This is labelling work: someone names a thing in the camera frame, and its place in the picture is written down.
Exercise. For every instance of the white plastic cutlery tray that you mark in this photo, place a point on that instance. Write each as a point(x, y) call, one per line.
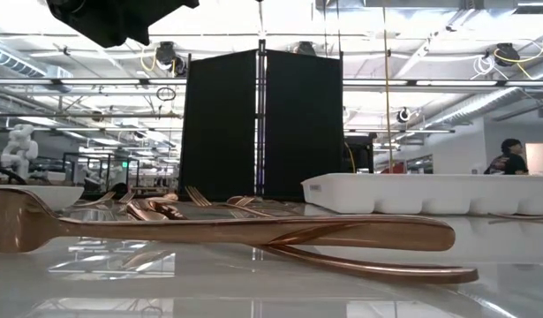
point(408, 194)

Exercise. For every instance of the black folding partition screen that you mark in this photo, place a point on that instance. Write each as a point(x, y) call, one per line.
point(218, 132)

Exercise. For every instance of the white robot figure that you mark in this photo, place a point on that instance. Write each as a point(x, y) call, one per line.
point(92, 174)
point(19, 150)

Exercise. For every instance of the white round plate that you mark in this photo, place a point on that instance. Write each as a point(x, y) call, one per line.
point(63, 196)

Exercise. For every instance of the black curved object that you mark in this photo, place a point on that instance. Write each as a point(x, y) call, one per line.
point(6, 170)

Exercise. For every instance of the small copper spoon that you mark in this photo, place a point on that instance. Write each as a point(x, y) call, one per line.
point(170, 197)

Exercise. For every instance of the black equipment cabinet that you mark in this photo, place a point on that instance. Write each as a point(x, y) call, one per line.
point(359, 154)

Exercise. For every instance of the person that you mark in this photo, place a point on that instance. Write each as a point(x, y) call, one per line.
point(511, 163)

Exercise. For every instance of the bright white panel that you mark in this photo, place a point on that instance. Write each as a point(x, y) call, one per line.
point(540, 159)

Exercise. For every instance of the silver ventilation duct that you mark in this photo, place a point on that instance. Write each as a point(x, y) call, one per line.
point(15, 64)
point(483, 103)

